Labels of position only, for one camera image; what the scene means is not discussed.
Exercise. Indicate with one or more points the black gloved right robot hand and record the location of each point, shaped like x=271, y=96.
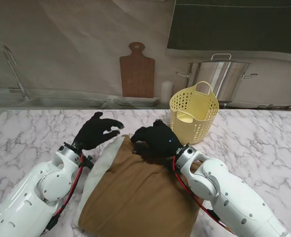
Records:
x=157, y=140

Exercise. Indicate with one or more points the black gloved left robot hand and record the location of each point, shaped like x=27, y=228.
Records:
x=91, y=135

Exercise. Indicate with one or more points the white pillow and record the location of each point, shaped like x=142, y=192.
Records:
x=103, y=160

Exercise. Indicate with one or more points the brown pillowcase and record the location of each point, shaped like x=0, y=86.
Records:
x=140, y=192

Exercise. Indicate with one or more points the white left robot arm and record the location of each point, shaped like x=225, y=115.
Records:
x=36, y=192

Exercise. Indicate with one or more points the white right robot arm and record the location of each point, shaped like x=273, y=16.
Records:
x=229, y=192

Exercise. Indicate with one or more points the yellow perforated laundry basket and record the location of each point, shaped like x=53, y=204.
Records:
x=197, y=108

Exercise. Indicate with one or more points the stack of white plates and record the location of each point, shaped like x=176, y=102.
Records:
x=135, y=101

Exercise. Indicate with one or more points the steel kitchen sink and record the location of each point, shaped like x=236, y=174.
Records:
x=61, y=101

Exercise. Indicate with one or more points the brown wooden cutting board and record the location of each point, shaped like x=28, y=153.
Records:
x=136, y=74

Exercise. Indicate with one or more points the chrome kitchen faucet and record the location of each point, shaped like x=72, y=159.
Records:
x=24, y=93

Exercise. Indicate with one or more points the large steel stockpot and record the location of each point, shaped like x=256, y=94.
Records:
x=224, y=76

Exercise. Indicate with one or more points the black stove grate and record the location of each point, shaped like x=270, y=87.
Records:
x=278, y=106

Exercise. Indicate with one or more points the dark range hood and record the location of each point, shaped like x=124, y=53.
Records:
x=234, y=24

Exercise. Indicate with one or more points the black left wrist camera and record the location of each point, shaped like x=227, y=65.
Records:
x=88, y=163

